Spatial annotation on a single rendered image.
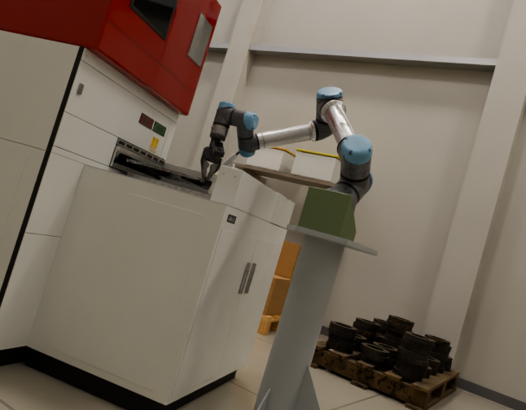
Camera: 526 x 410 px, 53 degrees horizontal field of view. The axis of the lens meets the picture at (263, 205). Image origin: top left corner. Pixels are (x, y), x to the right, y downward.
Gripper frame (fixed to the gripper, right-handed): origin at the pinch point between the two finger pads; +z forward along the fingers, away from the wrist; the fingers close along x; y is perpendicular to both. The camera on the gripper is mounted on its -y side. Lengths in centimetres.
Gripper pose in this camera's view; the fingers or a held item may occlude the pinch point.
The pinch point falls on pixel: (205, 179)
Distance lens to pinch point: 231.8
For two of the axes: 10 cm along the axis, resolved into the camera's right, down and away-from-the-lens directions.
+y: -3.0, -0.3, 9.5
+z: -2.9, 9.6, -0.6
